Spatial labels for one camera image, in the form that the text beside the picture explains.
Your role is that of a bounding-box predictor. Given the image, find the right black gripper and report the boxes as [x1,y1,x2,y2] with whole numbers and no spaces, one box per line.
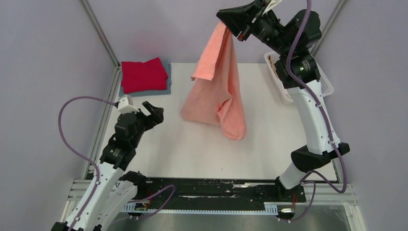
[219,0,294,57]

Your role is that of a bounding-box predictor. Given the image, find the salmon pink t shirt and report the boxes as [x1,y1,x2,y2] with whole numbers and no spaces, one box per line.
[180,22,247,141]

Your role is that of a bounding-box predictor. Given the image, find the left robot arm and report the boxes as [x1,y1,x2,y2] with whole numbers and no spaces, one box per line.
[52,98,164,231]

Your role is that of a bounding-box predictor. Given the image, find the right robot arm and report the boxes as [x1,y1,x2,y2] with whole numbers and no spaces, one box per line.
[217,0,350,201]

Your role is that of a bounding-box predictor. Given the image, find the folded red t shirt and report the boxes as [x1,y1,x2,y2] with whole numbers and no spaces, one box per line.
[121,57,168,94]

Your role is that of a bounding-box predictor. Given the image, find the folded grey-blue t shirt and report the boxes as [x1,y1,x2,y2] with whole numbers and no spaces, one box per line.
[118,59,172,97]

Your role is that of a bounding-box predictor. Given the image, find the tan t shirt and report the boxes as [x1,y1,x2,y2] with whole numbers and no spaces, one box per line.
[268,55,278,76]

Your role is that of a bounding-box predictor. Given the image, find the white plastic basket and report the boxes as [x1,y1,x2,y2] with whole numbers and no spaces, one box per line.
[264,51,334,106]

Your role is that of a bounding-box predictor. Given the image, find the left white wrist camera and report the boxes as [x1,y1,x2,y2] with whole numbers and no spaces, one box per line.
[116,95,139,114]

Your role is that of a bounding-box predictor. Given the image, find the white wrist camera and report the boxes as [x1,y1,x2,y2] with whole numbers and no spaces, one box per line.
[262,0,282,15]
[116,95,139,114]

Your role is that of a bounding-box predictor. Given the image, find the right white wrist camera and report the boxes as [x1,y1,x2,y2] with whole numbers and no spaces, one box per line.
[262,0,282,15]

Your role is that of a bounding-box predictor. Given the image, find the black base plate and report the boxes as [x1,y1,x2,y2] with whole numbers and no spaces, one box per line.
[133,177,306,211]

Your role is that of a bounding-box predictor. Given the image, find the slotted cable duct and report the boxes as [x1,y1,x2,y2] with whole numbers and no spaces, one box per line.
[122,201,279,216]

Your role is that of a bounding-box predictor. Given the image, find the aluminium frame rail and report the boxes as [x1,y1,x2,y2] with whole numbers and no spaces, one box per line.
[67,180,358,206]

